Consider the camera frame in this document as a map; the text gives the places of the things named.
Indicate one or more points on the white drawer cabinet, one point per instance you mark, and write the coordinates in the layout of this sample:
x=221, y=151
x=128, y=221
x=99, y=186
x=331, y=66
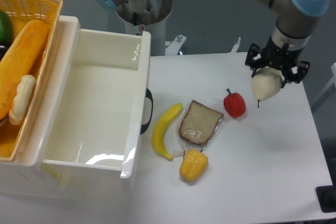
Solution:
x=28, y=174

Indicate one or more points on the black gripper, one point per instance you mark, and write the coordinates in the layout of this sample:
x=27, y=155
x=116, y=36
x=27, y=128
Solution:
x=281, y=53

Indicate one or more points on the white frame at right edge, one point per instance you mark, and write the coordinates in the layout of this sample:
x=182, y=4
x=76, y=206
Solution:
x=327, y=90

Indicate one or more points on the yellow bell pepper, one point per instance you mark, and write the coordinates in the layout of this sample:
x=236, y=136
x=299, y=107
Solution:
x=193, y=165

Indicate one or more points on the cream white pear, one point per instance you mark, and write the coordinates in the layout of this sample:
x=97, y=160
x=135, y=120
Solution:
x=266, y=83

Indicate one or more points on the black object at right edge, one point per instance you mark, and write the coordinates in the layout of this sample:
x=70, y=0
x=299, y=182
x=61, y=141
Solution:
x=326, y=198

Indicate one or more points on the cream croissant pastry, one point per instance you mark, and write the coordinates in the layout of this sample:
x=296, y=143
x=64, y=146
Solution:
x=21, y=100

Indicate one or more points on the orange baguette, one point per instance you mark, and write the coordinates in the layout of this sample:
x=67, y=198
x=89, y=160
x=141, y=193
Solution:
x=19, y=60

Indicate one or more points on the red bell pepper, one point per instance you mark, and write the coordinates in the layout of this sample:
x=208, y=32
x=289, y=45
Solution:
x=234, y=104

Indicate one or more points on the bread slice in plastic wrap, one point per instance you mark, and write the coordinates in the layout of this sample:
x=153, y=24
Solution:
x=196, y=127

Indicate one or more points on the white metal table bracket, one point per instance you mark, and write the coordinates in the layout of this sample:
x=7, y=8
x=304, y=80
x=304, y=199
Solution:
x=174, y=47

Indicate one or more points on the dark eggplant in basket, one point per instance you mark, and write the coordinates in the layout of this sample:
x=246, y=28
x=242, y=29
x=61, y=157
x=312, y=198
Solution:
x=4, y=46

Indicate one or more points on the yellow wicker basket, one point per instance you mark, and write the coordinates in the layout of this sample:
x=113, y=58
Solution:
x=20, y=13

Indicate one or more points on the green bell pepper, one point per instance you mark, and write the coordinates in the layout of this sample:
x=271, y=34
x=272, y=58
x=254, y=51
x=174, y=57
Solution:
x=6, y=29

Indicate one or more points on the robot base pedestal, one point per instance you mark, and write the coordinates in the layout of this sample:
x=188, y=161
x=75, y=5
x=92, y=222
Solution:
x=139, y=16

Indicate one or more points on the open upper white drawer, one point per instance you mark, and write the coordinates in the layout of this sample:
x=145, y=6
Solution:
x=98, y=122

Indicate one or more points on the black drawer handle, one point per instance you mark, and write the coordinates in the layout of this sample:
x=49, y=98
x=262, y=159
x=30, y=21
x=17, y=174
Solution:
x=148, y=111

